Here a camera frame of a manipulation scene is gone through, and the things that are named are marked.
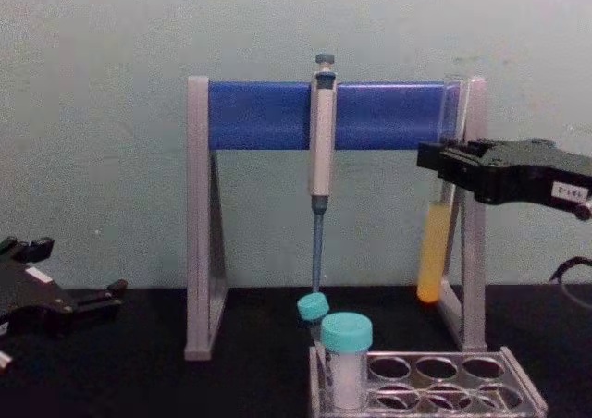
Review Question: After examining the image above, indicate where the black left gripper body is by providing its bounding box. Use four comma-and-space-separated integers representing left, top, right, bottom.
0, 252, 79, 341

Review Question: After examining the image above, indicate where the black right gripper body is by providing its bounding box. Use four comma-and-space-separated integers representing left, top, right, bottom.
488, 137, 592, 216

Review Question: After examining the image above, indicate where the clear tube with yellow liquid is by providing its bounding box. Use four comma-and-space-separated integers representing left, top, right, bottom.
416, 78, 464, 305

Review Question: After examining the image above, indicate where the black table cloth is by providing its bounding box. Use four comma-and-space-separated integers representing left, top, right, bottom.
0, 284, 592, 418

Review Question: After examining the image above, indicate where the grey pipette with blue tip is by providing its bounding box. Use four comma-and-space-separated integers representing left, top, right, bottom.
307, 53, 339, 300

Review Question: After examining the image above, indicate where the grey stand with blue bar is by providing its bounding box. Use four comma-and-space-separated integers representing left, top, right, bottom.
184, 75, 489, 362

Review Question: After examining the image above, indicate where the clear tube with teal cap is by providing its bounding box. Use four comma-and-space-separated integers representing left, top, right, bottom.
319, 312, 375, 412

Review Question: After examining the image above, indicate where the clear plastic tube rack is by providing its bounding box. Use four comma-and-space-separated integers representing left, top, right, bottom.
308, 345, 549, 418

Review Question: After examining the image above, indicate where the thin dark cable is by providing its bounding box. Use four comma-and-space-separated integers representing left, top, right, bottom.
549, 255, 592, 312

